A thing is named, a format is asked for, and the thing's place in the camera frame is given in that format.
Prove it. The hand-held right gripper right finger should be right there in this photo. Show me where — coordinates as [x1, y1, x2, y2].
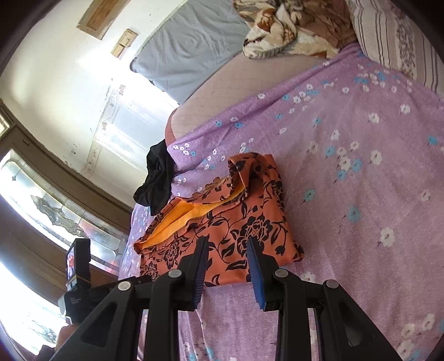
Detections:
[246, 237, 405, 361]

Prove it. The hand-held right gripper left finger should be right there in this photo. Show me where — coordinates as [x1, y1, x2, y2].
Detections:
[49, 235, 210, 361]

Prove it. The orange black floral garment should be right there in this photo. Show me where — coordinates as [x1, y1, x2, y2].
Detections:
[133, 153, 305, 287]

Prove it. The brown wooden stained glass door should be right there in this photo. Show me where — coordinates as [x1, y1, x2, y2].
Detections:
[0, 260, 70, 356]
[0, 101, 139, 313]

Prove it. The purple floral bedsheet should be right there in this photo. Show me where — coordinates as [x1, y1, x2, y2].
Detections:
[118, 42, 444, 361]

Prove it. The pink beige mattress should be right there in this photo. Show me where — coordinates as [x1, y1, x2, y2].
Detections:
[164, 52, 330, 146]

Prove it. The grey pillow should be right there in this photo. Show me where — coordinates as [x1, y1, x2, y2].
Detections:
[130, 0, 251, 105]

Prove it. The brown cream floral blanket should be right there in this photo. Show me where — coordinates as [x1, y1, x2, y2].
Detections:
[232, 0, 358, 59]

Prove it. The striped floral pillow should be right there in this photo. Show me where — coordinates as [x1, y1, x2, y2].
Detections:
[347, 0, 442, 92]

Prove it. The beige wall light switch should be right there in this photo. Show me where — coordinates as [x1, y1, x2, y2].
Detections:
[111, 29, 138, 59]

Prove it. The beige wall plaque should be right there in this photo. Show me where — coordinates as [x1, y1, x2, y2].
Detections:
[77, 0, 130, 40]

